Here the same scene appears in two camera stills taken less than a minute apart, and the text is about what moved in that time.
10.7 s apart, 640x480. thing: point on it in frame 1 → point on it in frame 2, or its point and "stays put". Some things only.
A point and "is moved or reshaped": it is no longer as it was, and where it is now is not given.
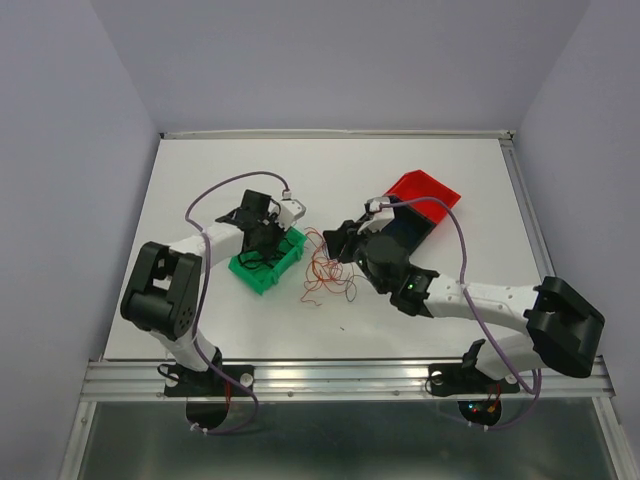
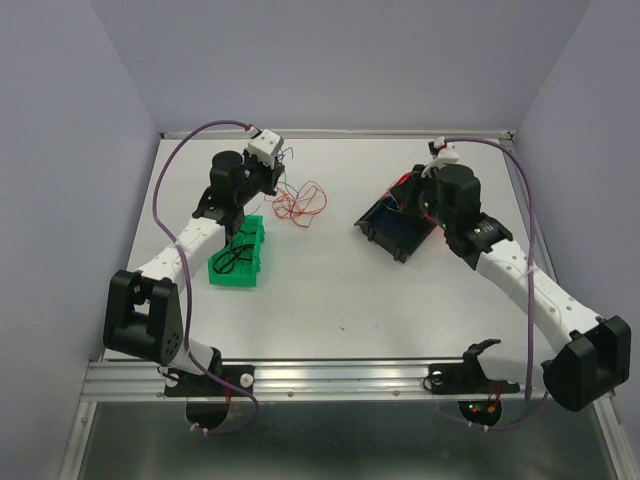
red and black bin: [414, 222] stays put
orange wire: [327, 272] → [310, 199]
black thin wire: [253, 267] is moved or reshaped
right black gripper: [346, 233] → [412, 185]
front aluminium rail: [325, 381] stays put
